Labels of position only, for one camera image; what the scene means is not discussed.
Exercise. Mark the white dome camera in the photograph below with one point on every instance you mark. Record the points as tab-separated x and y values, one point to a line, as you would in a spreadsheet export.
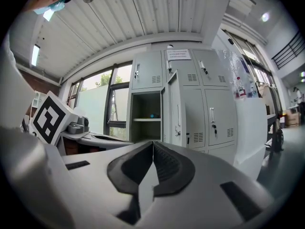
170	46

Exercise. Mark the cardboard box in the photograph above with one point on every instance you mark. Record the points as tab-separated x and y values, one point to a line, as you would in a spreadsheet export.
293	118

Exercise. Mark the black railing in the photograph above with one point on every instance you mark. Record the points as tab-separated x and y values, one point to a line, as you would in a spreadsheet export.
289	51

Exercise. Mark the black wheeled cart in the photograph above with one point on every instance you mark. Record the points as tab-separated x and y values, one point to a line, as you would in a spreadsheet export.
275	130

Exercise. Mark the clear bottle red label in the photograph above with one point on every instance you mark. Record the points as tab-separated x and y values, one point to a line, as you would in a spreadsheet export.
241	88

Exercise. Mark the clear plastic wrapped panel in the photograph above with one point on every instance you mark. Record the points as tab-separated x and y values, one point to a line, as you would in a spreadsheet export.
232	68

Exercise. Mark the long ceiling lamp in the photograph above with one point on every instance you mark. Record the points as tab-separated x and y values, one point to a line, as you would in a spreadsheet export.
35	55

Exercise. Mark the grey curved desk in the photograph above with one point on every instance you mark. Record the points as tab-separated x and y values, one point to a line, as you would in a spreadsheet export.
100	139

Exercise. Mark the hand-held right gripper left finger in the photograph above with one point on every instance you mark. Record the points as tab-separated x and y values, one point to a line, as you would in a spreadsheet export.
129	168

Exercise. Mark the white cabinet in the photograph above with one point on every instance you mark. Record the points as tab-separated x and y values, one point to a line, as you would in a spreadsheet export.
250	132

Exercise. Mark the blue face mask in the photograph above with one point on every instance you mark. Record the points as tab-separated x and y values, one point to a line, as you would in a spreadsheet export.
53	7

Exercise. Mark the grey metal locker door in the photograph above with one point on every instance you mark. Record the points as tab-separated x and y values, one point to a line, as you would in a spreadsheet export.
175	99

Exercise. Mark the black framed window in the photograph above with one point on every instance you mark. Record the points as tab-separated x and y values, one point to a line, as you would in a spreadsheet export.
107	96

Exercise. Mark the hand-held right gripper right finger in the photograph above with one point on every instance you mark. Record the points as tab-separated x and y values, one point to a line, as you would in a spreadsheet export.
174	170

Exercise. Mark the grey metal locker cabinet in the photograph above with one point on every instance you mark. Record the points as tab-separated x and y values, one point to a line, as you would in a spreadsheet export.
214	108

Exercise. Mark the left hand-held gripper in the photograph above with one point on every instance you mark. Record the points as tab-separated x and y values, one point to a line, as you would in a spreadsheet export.
48	118

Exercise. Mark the round ceiling spotlight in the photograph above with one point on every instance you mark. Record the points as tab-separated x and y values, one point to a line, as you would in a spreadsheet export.
265	17

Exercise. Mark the white paper notice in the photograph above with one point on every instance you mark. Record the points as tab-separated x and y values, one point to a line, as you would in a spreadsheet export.
179	54

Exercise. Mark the small blue object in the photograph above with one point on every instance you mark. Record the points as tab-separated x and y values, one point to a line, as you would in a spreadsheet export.
152	115

